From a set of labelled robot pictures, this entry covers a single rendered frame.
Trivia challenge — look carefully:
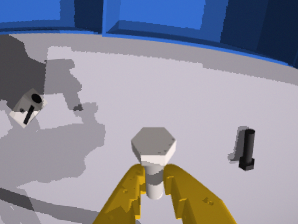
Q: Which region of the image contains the black hex-head bolt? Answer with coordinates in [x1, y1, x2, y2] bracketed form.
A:
[239, 129, 255, 171]

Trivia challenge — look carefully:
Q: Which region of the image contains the grey hex bolt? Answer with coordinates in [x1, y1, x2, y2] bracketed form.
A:
[131, 127, 176, 200]

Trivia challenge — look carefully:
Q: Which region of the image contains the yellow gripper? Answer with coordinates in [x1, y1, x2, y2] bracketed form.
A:
[92, 164, 237, 224]

